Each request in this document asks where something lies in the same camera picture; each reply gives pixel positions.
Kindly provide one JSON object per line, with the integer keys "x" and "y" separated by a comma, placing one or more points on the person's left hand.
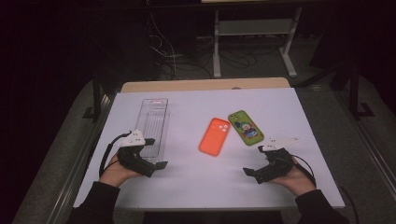
{"x": 115, "y": 174}

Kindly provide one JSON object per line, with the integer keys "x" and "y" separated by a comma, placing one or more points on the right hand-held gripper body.
{"x": 277, "y": 165}

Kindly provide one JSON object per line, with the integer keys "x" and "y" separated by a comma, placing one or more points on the black metal stand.
{"x": 97, "y": 99}
{"x": 354, "y": 93}

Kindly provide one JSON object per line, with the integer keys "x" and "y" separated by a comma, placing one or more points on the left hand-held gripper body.
{"x": 134, "y": 157}

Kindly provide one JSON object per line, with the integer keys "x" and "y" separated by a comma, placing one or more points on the person's right hand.
{"x": 295, "y": 182}

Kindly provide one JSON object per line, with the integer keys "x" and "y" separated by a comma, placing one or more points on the white metal desk frame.
{"x": 255, "y": 27}

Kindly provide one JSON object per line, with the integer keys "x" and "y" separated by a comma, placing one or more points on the clear plastic rack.
{"x": 154, "y": 118}

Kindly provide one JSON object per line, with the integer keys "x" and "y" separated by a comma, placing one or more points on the orange phone case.
{"x": 214, "y": 137}

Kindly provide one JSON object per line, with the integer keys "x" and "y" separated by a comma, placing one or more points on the wooden table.
{"x": 202, "y": 84}

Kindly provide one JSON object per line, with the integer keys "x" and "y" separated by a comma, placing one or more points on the green cartoon phone case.
{"x": 246, "y": 128}

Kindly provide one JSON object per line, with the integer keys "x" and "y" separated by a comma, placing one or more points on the white table mat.
{"x": 199, "y": 183}

